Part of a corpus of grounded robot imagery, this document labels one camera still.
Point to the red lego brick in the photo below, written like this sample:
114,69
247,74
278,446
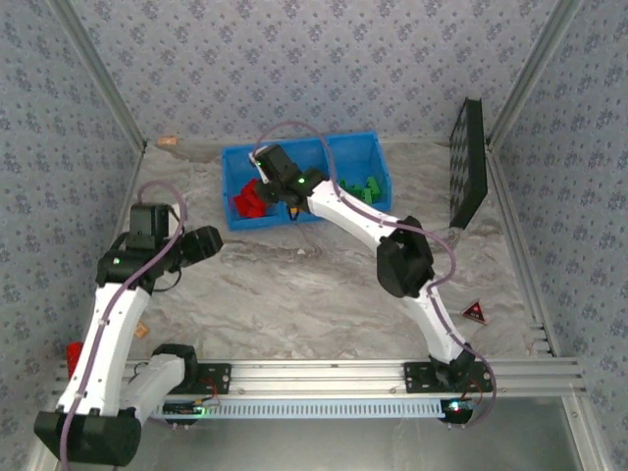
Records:
250,187
257,209
241,202

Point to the small yellow lego brick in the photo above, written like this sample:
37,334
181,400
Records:
294,212

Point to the blue three-compartment bin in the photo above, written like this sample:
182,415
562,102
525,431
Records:
358,157

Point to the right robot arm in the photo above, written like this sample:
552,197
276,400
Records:
353,216

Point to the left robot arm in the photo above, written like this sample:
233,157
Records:
113,333

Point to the tan waffle piece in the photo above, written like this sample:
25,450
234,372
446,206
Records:
142,329

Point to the small tan tag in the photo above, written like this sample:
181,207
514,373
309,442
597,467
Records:
168,141

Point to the red glitter cylinder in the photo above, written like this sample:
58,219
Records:
73,355

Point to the small green circuit board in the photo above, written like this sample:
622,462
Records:
186,408
456,408

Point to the black perforated panel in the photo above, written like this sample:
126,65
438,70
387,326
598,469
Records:
468,162

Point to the red triangle sticker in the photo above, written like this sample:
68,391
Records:
475,312

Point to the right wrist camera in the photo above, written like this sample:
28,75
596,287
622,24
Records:
256,161

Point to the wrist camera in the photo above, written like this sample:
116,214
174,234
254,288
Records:
172,211
256,161

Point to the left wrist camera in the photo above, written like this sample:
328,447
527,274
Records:
172,211

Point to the aluminium side rail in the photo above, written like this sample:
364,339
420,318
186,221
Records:
128,196
513,230

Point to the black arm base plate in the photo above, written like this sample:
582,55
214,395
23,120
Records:
216,378
422,378

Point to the aluminium frame post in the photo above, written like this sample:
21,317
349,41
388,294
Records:
531,73
104,73

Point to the long aluminium mounting rail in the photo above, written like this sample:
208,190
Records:
314,375

